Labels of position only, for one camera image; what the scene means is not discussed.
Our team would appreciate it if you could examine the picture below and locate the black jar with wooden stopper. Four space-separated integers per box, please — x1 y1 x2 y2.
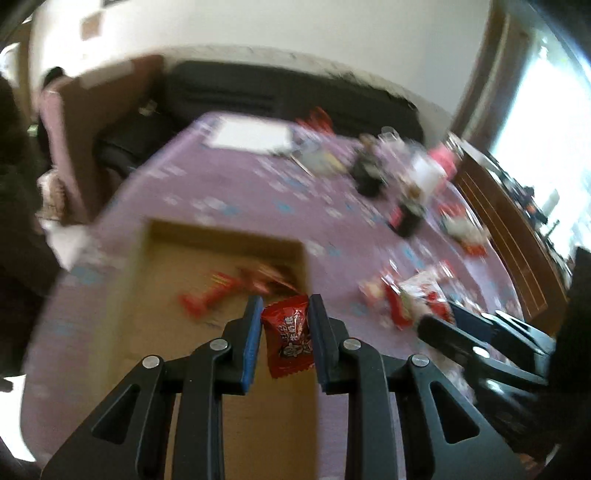
387 185 428 239
350 135 389 198

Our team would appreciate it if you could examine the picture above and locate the black sofa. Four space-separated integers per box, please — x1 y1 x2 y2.
95 60 426 178

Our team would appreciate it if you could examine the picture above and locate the bright window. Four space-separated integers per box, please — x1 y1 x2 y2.
488 28 591 259

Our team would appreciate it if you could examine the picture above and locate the dark red crumpled packet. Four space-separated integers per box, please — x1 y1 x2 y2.
238 264 301 296

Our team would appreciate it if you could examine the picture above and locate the shallow cardboard tray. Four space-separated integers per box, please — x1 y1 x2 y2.
104 219 321 480

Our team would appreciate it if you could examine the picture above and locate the white plastic container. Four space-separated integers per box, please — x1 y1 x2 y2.
409 154 447 195

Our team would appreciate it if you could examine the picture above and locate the small red candy packet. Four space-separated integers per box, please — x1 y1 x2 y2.
261 295 315 380

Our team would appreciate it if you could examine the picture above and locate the white crumpled cloth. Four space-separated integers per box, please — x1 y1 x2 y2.
441 203 489 258

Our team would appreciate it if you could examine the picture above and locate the wooden cabinet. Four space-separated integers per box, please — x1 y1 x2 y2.
454 137 570 320

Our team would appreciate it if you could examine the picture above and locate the white paper pad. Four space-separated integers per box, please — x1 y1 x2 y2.
205 117 295 154

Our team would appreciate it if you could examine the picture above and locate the red bag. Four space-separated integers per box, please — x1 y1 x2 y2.
297 107 334 136

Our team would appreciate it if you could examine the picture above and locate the brown notebook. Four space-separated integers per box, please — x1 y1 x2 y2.
299 142 346 177

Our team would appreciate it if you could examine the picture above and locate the pink bottle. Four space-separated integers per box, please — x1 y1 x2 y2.
427 137 463 179

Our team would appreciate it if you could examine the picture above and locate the red packet with yellow label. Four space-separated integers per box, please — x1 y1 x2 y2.
179 271 245 320

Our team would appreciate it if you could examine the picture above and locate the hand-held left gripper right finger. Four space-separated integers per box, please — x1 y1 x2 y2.
308 294 528 480

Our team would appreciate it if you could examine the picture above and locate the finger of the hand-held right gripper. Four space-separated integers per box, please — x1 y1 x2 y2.
418 315 550 389
445 300 555 357

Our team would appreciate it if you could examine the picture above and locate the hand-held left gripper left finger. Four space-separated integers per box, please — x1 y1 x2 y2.
39 295 265 480

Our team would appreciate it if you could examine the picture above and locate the small white red packet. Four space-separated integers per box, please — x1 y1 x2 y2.
399 267 456 306

